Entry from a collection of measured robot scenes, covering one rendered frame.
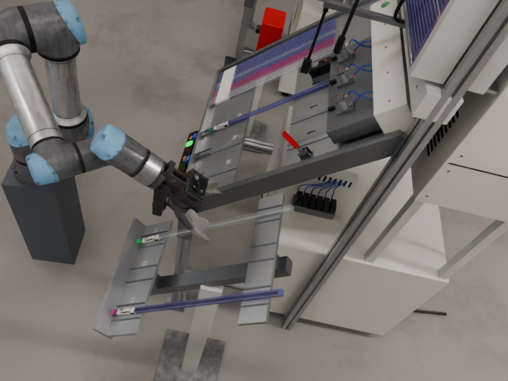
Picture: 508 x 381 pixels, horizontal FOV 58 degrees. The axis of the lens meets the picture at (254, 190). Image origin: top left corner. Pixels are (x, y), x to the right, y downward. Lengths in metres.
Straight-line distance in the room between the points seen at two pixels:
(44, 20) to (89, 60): 1.76
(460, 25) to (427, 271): 0.99
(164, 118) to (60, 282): 1.10
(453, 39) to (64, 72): 1.01
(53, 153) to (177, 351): 1.14
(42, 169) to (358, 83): 0.81
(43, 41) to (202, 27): 2.20
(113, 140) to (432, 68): 0.67
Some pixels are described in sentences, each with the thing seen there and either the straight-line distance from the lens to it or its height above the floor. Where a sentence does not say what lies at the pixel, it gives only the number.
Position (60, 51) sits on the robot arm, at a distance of 1.36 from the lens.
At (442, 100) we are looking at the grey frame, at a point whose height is 1.37.
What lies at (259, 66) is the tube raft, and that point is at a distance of 1.75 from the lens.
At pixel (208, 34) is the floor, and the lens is 3.37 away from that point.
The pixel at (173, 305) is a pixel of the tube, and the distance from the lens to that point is 1.14.
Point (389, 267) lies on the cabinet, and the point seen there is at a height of 0.62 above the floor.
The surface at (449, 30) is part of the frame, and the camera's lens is 0.96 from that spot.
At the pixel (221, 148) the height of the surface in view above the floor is 0.79.
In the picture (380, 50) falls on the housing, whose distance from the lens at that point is 1.30.
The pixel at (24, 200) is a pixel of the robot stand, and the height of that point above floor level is 0.47.
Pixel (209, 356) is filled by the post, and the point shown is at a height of 0.01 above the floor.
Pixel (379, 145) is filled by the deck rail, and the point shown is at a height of 1.17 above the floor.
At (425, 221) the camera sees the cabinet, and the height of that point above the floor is 0.62.
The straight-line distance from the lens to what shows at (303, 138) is 1.31.
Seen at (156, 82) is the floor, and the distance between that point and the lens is 2.93.
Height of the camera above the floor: 1.93
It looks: 52 degrees down
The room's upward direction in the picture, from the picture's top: 18 degrees clockwise
